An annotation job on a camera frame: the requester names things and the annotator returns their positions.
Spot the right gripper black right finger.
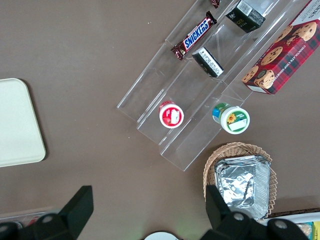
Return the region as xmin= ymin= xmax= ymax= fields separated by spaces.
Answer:
xmin=199 ymin=184 xmax=311 ymax=240

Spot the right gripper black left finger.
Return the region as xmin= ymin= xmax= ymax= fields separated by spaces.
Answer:
xmin=21 ymin=184 xmax=95 ymax=240

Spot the light wicker basket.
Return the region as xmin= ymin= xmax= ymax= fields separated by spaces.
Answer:
xmin=202 ymin=142 xmax=278 ymax=220

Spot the cream plastic tray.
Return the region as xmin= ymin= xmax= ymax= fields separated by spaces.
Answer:
xmin=0 ymin=77 xmax=47 ymax=168

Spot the aluminium foil container stack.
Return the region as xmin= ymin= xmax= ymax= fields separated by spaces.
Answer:
xmin=214 ymin=154 xmax=272 ymax=220

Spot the white snack bin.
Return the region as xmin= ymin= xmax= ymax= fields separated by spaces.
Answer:
xmin=258 ymin=207 xmax=320 ymax=240

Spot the clear cracker bag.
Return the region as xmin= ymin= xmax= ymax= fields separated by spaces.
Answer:
xmin=298 ymin=222 xmax=313 ymax=240

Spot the yellow snack packet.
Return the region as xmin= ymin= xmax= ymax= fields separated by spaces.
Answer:
xmin=311 ymin=221 xmax=320 ymax=240

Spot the green-labelled white cup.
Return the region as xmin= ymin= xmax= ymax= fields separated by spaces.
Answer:
xmin=211 ymin=102 xmax=251 ymax=135

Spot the red-labelled white cup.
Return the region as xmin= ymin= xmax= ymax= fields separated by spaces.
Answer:
xmin=158 ymin=100 xmax=185 ymax=129

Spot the clear acrylic stepped shelf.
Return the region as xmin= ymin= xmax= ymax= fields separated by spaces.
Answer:
xmin=116 ymin=0 xmax=316 ymax=173

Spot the small black carton box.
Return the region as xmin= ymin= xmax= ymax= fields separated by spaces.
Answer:
xmin=225 ymin=0 xmax=267 ymax=34
xmin=191 ymin=46 xmax=225 ymax=78

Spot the red plaid cookie box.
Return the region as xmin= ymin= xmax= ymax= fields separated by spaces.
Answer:
xmin=241 ymin=0 xmax=320 ymax=96

